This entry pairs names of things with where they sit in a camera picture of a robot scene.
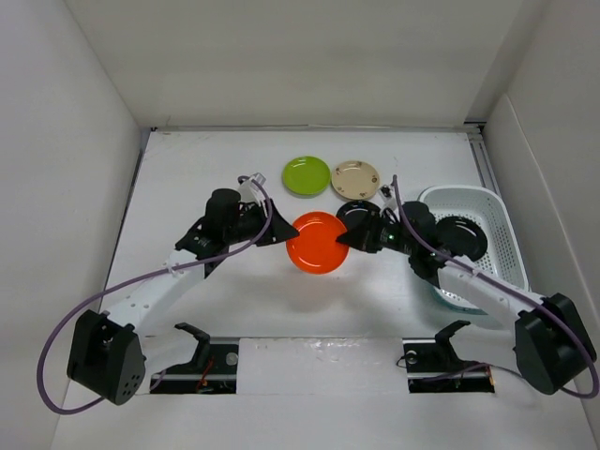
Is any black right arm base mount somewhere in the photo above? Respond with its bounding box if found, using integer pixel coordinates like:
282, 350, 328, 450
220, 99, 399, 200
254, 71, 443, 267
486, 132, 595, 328
397, 341, 495, 394

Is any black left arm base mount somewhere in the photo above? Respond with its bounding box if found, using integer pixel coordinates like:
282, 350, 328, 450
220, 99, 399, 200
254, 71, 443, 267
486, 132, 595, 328
149, 340, 239, 395

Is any lime green plate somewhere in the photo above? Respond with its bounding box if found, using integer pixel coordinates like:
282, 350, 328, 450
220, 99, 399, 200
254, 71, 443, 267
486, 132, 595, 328
281, 156, 331, 196

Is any cream plate with small motifs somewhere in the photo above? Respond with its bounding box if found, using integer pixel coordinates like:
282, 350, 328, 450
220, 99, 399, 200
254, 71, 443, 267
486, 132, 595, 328
331, 160, 381, 201

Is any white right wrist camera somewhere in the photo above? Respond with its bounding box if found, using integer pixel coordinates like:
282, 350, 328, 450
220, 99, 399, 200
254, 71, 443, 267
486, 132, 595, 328
378, 185, 398, 211

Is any orange plate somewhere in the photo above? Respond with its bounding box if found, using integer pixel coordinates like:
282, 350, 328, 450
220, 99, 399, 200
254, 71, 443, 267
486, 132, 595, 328
286, 211, 349, 275

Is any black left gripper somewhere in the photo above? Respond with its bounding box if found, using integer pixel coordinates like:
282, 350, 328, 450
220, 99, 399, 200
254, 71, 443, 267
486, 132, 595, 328
224, 199, 298, 248

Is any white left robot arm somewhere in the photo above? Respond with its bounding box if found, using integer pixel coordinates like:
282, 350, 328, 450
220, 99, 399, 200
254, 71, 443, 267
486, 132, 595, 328
67, 188, 299, 405

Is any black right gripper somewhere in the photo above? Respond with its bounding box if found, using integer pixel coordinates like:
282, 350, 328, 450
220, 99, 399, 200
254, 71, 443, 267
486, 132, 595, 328
337, 207, 416, 256

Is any white perforated plastic bin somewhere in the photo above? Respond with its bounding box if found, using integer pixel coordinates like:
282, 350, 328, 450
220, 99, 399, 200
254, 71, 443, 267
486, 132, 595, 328
418, 185, 530, 290

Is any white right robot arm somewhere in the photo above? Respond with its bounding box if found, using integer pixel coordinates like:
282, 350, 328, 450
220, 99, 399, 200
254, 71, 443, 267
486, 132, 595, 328
337, 201, 599, 399

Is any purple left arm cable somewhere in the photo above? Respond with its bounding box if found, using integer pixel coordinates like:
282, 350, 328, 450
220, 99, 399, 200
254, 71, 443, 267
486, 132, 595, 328
36, 173, 274, 414

